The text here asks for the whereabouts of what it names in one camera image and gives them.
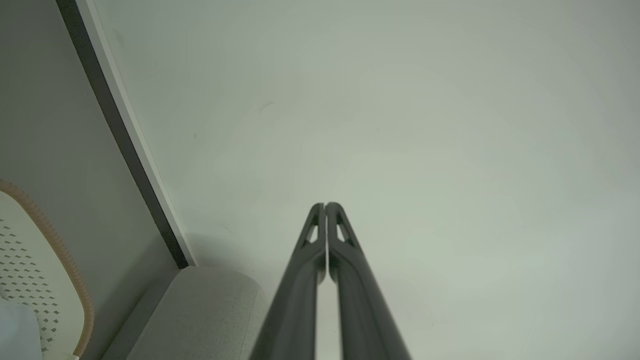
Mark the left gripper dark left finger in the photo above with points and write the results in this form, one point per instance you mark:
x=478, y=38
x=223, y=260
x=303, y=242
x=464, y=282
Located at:
x=295, y=310

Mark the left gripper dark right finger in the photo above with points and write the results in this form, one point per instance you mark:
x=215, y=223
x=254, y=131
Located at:
x=362, y=315

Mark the cream perforated laundry basket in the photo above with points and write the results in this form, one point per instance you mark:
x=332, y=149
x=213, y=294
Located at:
x=30, y=260

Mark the grey fabric sofa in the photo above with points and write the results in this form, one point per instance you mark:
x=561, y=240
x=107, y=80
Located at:
x=200, y=315

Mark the white and black baseboard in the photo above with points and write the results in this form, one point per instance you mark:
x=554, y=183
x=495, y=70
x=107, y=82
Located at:
x=125, y=135

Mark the white cloth garment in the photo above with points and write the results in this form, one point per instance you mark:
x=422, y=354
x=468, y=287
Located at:
x=17, y=332

